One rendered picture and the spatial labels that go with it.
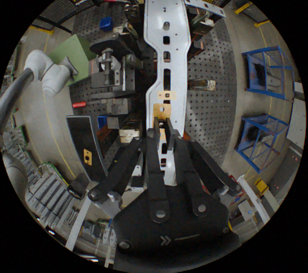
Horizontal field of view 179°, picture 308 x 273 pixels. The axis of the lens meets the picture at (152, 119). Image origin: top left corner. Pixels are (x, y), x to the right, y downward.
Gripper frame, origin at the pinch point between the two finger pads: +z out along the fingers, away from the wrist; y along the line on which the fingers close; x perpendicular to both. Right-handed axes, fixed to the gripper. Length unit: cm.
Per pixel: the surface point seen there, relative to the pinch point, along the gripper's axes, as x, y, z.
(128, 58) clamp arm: 16.5, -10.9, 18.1
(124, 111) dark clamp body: -2.9, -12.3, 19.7
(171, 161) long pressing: -33.0, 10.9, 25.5
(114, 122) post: -6.5, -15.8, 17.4
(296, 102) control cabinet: 117, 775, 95
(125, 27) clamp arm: 30.4, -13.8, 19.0
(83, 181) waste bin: -214, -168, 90
